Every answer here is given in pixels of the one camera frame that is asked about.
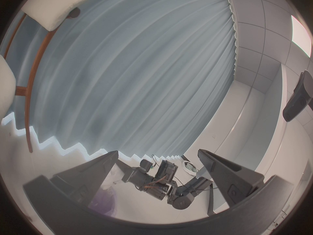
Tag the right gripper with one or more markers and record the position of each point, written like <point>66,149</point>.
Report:
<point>139,179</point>

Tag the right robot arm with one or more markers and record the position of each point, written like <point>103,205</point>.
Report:
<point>181,199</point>

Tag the pale blue curtain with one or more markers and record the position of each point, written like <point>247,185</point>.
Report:
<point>134,70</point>

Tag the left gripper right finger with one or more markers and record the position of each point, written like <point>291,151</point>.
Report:
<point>232,177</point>

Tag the white trash bin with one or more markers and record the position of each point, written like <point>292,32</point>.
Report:
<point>107,204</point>

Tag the purple plastic bag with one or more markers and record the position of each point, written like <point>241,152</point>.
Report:
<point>105,199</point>

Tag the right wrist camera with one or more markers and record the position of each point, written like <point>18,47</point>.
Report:
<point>146,166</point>

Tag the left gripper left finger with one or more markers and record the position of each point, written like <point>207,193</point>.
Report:
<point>83,180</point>

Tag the white cushioned wooden chair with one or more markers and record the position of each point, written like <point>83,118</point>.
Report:
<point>56,6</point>

